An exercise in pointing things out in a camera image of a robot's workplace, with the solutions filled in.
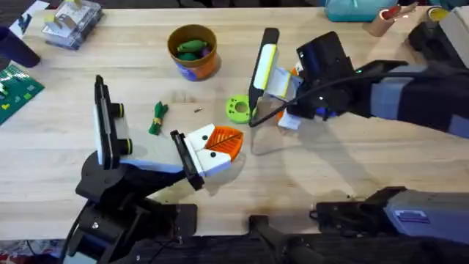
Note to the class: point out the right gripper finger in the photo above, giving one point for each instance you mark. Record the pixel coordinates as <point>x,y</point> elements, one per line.
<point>289,122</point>
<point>297,69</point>

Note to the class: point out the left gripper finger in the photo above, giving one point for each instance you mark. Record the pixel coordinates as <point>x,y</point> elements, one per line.
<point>199,137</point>
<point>216,161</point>

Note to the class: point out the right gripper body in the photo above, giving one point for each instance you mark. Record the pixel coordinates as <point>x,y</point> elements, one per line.
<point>280,82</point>

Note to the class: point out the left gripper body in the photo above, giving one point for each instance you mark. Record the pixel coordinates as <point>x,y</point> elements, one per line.
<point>154,150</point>

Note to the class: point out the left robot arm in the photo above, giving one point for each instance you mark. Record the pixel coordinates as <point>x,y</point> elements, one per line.
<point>95,227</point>

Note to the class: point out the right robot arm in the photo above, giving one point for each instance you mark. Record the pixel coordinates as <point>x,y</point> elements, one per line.
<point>421,99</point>

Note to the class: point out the small metal screw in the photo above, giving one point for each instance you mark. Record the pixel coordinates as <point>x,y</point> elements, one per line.
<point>198,109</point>

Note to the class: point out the green toy vegetable bundle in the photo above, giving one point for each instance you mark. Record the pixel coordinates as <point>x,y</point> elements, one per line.
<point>158,117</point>

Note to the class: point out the blue electric screwdriver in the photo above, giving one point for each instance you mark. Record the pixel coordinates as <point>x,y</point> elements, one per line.
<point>325,113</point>

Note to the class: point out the right wrist upright black plate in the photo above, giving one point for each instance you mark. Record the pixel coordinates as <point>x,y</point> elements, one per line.
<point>264,69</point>

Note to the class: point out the wrist upright black plate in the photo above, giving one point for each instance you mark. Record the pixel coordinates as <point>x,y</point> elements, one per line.
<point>103,121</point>
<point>264,69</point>

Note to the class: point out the green disc with holes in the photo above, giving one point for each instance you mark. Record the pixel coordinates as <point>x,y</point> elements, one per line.
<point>234,110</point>

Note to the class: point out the left wrist upright black plate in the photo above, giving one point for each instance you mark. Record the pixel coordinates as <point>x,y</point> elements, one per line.
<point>103,121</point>

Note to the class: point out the brown tub with toys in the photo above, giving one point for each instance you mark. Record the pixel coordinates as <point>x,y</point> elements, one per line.
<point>194,62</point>

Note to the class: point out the black device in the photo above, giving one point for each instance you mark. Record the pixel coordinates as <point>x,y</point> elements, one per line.
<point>427,40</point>

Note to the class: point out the green board with blocks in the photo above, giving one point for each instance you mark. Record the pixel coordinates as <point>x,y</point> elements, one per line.
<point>16,93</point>

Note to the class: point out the clear plastic parts box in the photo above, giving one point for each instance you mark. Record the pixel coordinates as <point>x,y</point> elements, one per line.
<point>71,23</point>

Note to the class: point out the grey box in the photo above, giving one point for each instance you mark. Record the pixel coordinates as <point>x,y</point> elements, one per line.
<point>458,33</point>

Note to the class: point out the dark blue cylinder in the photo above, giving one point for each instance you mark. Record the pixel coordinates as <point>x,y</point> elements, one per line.
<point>16,49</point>

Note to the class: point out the white printed card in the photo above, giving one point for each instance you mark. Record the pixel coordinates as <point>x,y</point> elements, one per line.
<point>27,20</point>

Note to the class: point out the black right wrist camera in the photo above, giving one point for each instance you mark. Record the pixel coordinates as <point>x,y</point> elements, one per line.
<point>324,58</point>

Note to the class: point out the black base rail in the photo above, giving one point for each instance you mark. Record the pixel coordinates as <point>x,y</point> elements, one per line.
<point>227,251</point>

